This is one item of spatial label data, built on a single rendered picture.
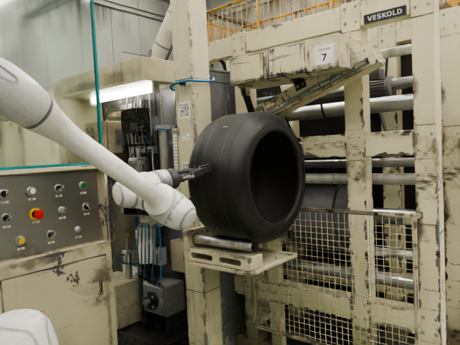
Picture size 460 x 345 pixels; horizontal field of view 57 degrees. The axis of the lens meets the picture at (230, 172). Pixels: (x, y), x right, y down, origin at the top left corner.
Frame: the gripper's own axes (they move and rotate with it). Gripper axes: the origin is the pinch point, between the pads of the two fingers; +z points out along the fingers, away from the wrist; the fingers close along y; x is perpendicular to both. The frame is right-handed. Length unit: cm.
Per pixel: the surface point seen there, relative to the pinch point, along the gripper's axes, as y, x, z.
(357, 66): -37, -32, 69
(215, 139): 1.9, -9.9, 10.9
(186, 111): 32.7, -22.9, 27.7
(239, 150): -10.4, -5.0, 10.6
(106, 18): 920, -304, 653
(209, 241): 14.9, 35.6, 11.7
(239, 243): -2.1, 34.6, 12.2
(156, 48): 84, -62, 61
